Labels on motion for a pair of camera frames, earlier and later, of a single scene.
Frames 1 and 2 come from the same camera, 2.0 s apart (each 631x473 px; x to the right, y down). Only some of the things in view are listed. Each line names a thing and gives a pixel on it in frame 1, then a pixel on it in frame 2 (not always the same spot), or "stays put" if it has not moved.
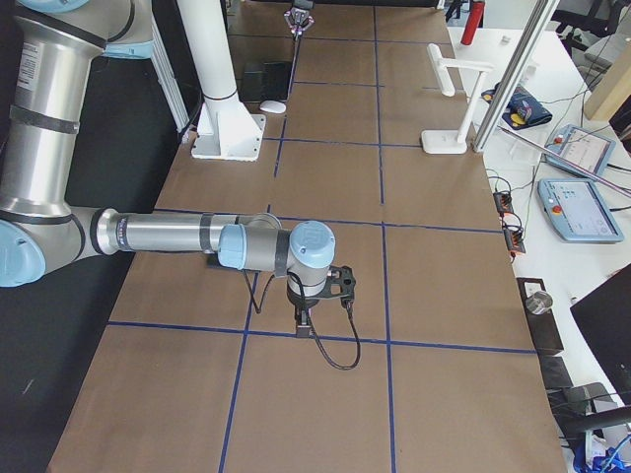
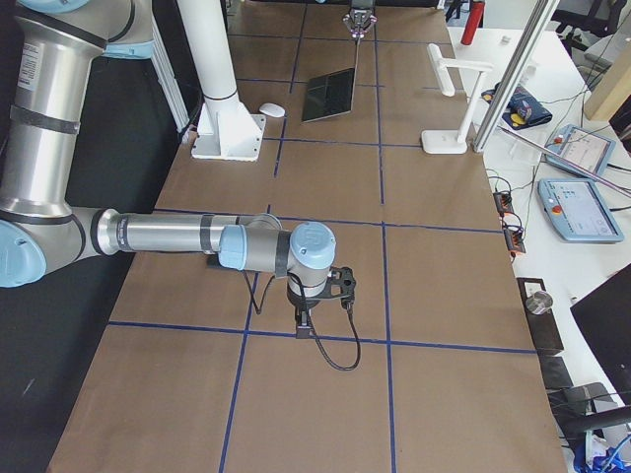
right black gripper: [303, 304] stays put
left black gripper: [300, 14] → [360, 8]
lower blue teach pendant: [579, 211] stays put
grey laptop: [266, 81] → [330, 94]
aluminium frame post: [516, 76] stays put
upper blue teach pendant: [583, 147] stays put
